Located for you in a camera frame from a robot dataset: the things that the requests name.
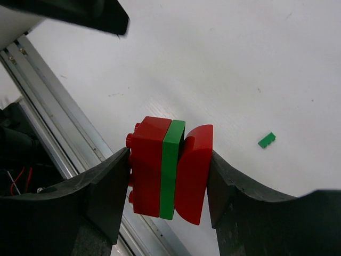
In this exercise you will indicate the red green red stack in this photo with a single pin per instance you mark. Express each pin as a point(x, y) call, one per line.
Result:
point(169, 168)

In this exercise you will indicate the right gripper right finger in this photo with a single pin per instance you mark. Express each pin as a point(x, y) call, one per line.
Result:
point(253, 219)

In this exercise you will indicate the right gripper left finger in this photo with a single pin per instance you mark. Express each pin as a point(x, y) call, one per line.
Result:
point(79, 216)

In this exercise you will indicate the small green flat lego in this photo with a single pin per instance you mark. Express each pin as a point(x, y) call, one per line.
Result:
point(267, 140)

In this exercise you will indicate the aluminium front rail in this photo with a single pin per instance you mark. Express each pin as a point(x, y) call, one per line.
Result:
point(76, 146)

